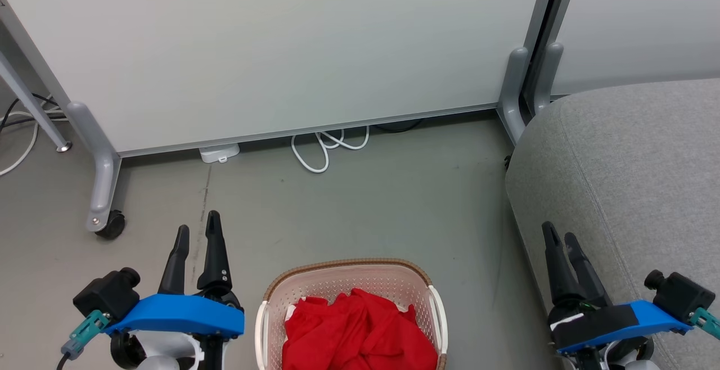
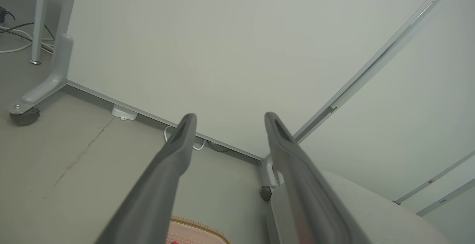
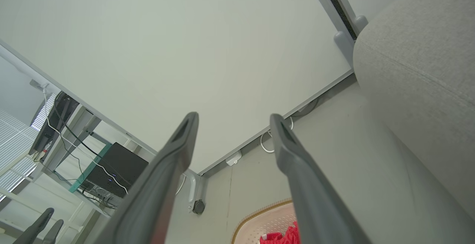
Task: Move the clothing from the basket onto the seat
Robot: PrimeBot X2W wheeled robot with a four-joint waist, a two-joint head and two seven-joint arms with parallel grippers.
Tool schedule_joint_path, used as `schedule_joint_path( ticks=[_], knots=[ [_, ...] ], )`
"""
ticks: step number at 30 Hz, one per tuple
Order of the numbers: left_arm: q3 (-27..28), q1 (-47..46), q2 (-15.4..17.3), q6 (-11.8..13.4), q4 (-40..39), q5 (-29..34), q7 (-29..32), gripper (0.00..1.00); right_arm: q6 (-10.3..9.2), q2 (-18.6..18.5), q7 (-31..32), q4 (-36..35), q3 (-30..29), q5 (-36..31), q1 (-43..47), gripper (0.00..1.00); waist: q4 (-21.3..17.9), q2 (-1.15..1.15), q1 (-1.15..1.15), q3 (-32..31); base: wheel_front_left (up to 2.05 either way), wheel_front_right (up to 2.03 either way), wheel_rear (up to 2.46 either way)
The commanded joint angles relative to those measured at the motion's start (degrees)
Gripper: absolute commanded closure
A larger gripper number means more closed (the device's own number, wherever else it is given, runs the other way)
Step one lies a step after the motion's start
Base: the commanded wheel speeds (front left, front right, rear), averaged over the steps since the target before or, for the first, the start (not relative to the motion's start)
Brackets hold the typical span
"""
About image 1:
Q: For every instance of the blue left camera mount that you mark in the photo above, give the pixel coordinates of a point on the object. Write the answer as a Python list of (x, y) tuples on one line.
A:
[(180, 314)]

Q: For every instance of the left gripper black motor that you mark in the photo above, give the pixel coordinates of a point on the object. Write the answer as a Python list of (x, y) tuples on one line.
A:
[(209, 354)]

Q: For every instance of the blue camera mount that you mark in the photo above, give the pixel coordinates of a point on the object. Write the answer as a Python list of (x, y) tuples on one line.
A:
[(647, 319), (180, 314)]

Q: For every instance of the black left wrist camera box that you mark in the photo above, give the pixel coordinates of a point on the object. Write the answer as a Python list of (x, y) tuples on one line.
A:
[(109, 294)]

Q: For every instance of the blue right camera mount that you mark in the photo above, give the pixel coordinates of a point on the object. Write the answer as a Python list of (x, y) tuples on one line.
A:
[(647, 319)]

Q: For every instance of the narrow white partition panel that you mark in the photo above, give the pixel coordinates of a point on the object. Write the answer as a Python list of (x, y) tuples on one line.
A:
[(635, 21)]

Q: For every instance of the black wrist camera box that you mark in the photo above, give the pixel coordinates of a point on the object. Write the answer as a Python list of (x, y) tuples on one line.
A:
[(109, 294), (675, 294)]

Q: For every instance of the red basketball jersey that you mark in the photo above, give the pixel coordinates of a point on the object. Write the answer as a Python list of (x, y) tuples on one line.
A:
[(360, 330)]

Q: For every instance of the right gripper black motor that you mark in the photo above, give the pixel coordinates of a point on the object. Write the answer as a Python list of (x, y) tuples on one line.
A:
[(590, 359)]

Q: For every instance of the grey metal table leg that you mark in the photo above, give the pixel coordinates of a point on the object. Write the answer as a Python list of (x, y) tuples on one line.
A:
[(31, 103)]

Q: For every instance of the teal right camera connector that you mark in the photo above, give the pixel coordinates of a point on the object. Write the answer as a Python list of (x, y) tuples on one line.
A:
[(707, 322)]

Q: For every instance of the grey partition leg with caster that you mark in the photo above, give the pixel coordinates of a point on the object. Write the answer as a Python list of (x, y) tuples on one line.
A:
[(101, 179)]

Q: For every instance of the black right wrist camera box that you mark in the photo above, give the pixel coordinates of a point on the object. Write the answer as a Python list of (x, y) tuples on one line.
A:
[(675, 294)]

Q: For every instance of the beige plastic laundry basket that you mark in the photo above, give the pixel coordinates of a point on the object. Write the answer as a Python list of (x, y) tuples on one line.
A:
[(337, 283)]

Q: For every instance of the teal camera connector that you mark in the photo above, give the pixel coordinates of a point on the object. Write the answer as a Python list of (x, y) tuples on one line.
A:
[(707, 322), (84, 333)]

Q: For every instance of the teal left camera connector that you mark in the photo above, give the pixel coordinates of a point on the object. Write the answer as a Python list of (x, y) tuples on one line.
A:
[(84, 333)]

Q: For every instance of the small black caster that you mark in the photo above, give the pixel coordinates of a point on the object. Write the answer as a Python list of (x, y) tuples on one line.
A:
[(507, 162)]

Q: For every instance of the grey fabric sofa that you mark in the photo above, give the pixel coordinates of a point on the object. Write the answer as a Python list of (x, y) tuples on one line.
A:
[(635, 179)]

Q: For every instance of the large white partition panel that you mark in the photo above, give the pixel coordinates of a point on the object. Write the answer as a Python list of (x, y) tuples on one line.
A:
[(281, 49)]

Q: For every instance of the white power adapter box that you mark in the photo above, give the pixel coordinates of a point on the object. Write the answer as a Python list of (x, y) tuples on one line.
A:
[(219, 152)]

